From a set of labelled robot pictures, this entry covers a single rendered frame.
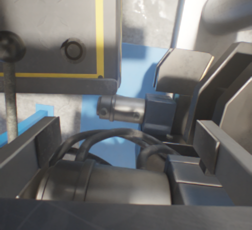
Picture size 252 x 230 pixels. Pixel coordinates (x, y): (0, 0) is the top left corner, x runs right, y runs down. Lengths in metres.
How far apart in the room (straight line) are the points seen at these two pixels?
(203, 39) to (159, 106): 0.56
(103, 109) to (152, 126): 0.19
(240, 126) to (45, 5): 0.33
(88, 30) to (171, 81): 0.42
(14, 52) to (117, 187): 0.21
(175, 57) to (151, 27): 0.56
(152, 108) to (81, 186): 0.45
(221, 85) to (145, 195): 0.19
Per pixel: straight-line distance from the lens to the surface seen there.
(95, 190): 0.27
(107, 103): 0.68
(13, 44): 0.23
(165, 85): 0.67
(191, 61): 0.68
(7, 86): 0.25
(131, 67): 1.06
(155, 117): 0.67
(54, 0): 0.35
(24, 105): 1.44
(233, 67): 0.29
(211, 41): 1.12
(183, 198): 0.25
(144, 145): 0.60
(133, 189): 0.27
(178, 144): 0.67
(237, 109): 0.22
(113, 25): 0.32
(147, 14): 1.20
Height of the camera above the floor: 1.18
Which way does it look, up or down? 74 degrees down
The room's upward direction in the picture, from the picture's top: 174 degrees counter-clockwise
